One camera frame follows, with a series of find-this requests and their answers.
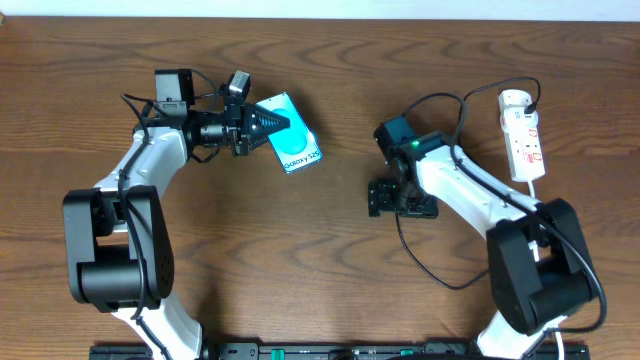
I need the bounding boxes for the black charging cable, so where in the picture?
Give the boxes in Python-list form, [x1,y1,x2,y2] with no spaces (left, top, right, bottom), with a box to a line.
[394,76,542,292]

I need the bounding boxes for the white power strip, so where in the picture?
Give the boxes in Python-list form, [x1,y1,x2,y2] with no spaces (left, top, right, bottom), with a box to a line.
[498,89,545,182]

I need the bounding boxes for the black mounting rail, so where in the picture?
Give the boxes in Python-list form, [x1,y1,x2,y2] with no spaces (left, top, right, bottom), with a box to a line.
[88,341,591,360]

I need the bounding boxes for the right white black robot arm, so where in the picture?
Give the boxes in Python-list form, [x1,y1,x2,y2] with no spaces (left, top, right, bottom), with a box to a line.
[368,116,604,359]

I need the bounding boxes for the white USB charger adapter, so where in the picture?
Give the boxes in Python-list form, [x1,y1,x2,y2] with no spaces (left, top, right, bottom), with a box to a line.
[500,106,539,133]

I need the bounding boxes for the blue screen Galaxy smartphone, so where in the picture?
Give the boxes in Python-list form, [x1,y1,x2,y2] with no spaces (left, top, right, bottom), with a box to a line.
[258,93,323,174]

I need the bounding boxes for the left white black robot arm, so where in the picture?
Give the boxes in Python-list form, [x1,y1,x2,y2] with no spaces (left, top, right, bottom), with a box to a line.
[62,69,290,359]

